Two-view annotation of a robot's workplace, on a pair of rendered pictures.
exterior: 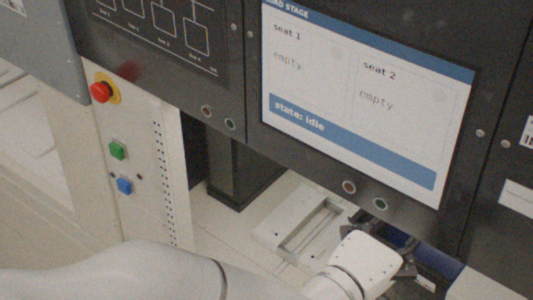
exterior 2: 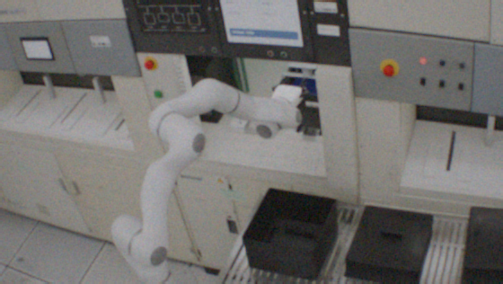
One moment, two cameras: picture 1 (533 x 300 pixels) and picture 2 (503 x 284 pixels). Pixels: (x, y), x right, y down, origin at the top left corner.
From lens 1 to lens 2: 1.28 m
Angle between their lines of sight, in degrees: 9
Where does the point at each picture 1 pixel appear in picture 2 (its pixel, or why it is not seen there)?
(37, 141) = (99, 128)
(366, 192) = (277, 52)
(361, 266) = (286, 94)
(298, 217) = not seen: hidden behind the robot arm
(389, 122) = (276, 20)
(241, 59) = (215, 20)
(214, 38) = (201, 16)
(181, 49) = (187, 27)
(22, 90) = (80, 110)
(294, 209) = not seen: hidden behind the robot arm
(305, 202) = not seen: hidden behind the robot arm
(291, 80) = (236, 19)
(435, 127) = (291, 15)
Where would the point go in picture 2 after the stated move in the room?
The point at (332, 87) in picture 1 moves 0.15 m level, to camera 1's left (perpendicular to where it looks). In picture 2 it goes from (252, 15) to (211, 27)
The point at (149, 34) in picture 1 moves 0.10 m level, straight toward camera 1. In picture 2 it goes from (172, 27) to (181, 36)
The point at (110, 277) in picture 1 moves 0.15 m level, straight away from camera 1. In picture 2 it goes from (202, 87) to (178, 72)
